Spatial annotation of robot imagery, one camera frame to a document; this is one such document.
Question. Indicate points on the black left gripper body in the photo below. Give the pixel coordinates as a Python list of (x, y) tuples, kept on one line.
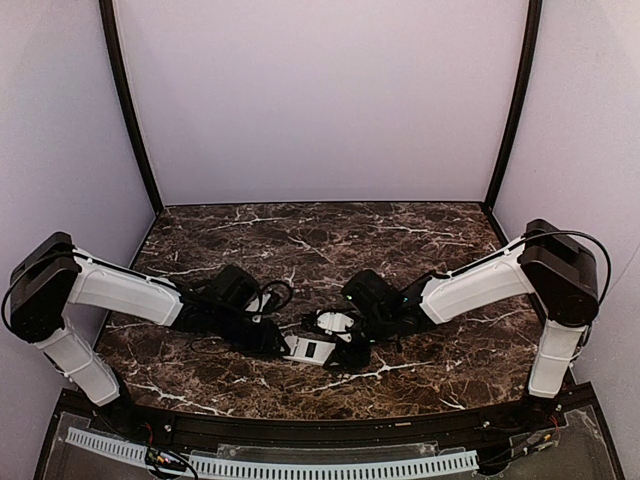
[(270, 343)]

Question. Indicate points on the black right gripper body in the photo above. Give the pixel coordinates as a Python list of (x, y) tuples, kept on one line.
[(353, 351)]

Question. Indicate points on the white remote control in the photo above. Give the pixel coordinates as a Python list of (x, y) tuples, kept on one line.
[(308, 351)]

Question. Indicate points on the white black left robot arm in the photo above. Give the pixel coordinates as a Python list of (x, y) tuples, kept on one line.
[(232, 305)]

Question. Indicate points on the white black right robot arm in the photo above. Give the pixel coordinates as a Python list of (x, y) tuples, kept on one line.
[(557, 267)]

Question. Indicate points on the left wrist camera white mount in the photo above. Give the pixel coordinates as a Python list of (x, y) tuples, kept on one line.
[(258, 306)]

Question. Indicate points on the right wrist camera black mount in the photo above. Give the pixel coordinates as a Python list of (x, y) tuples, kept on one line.
[(328, 322)]

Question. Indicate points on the white slotted cable duct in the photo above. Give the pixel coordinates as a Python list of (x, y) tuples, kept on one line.
[(417, 461)]

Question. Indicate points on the black front rail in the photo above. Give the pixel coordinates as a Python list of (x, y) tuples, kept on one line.
[(469, 428)]

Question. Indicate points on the black corner frame post left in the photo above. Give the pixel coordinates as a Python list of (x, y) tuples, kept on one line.
[(128, 111)]

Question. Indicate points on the black corner frame post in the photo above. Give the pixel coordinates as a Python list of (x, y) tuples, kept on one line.
[(128, 111), (526, 59)]

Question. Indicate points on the black corner frame post right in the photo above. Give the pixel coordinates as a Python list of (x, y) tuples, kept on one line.
[(526, 59)]

